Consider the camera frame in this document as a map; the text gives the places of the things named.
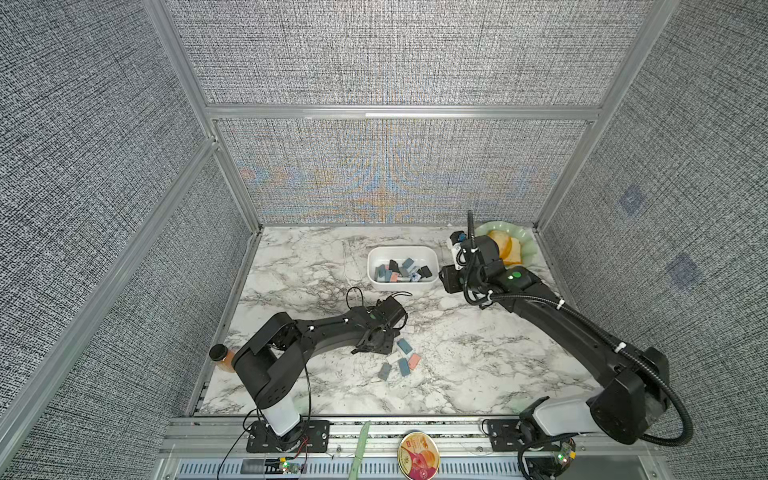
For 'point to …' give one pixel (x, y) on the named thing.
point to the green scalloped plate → (529, 248)
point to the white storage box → (420, 255)
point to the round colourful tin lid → (418, 457)
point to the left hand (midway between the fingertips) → (388, 344)
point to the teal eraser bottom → (404, 367)
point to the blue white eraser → (415, 277)
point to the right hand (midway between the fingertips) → (446, 265)
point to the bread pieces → (509, 248)
